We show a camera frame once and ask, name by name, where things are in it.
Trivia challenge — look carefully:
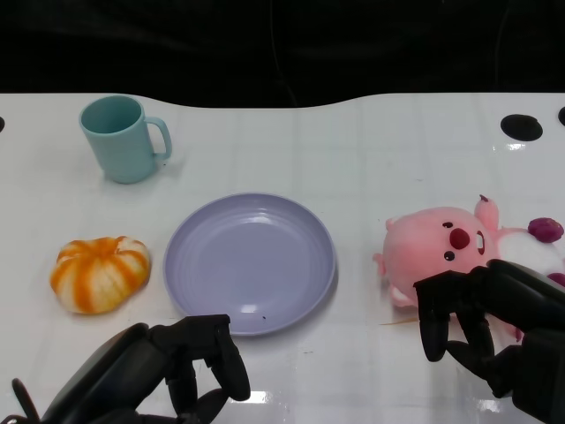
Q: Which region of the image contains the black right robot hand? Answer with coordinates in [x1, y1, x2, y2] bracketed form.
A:
[413, 259, 565, 424]

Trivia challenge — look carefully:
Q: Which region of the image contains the purple plastic plate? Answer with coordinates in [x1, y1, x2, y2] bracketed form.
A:
[162, 192, 337, 337]

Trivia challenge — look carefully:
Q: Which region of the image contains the teal plastic mug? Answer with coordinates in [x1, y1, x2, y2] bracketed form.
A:
[79, 95, 173, 185]

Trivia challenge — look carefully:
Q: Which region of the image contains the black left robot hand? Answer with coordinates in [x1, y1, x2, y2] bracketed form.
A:
[41, 314, 252, 424]

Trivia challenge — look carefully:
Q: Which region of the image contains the black backdrop cloth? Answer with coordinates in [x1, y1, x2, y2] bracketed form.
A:
[0, 0, 565, 110]

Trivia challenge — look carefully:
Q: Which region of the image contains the orange white pumpkin plush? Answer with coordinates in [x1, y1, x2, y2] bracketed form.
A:
[49, 236, 153, 315]

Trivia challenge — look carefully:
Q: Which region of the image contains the pink plush doll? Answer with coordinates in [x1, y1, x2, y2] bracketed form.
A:
[372, 194, 565, 345]

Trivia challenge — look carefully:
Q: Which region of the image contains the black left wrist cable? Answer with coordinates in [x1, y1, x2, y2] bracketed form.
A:
[11, 378, 45, 424]

